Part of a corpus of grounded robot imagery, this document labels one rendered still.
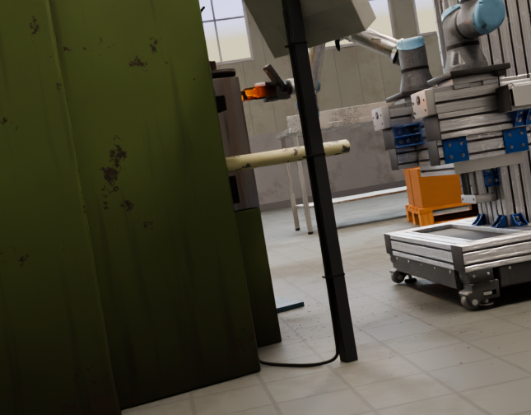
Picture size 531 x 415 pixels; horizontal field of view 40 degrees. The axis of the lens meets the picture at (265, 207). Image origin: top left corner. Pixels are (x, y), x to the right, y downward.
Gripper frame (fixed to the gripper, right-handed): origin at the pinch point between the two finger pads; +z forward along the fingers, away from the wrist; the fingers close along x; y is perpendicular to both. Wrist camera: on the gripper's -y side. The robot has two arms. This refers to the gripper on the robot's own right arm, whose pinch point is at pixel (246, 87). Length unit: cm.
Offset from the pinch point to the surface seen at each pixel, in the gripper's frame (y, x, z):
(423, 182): 63, 152, -194
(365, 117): 3, 261, -223
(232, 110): 17, -70, 37
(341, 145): 34, -93, 11
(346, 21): 1, -121, 20
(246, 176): 39, -70, 36
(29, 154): 25, -108, 109
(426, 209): 84, 151, -193
